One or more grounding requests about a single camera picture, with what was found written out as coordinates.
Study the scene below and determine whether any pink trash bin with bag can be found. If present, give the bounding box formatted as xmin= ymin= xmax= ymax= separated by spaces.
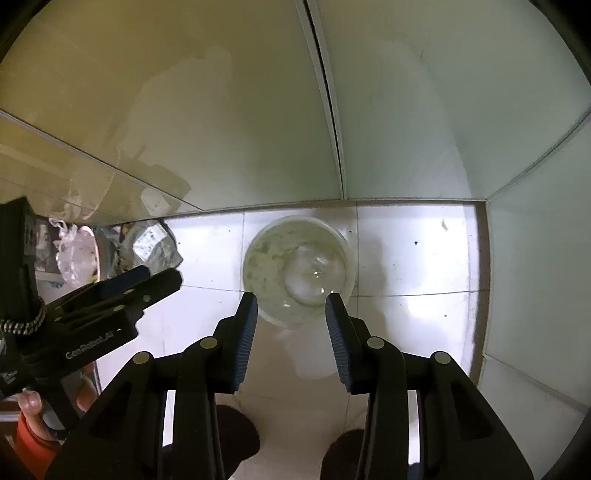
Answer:
xmin=49 ymin=218 xmax=99 ymax=289

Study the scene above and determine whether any person's left hand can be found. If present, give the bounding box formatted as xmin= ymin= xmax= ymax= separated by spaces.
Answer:
xmin=18 ymin=363 xmax=100 ymax=444

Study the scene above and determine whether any grey bag on floor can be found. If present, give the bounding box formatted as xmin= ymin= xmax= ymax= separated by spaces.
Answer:
xmin=93 ymin=220 xmax=183 ymax=280

